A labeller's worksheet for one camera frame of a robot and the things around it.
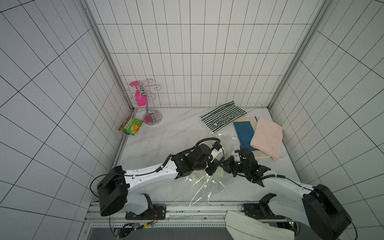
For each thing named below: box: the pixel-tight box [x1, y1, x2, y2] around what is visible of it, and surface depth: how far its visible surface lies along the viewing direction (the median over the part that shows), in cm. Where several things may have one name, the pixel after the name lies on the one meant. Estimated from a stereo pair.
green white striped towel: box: [199, 101, 248, 133], surface depth 115 cm
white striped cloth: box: [225, 210, 295, 240], surface depth 68 cm
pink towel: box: [250, 116, 283, 161], surface depth 100 cm
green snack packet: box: [118, 116, 144, 136], surface depth 101 cm
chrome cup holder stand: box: [122, 78, 163, 126], surface depth 112 cm
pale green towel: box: [213, 166, 224, 178], surface depth 80 cm
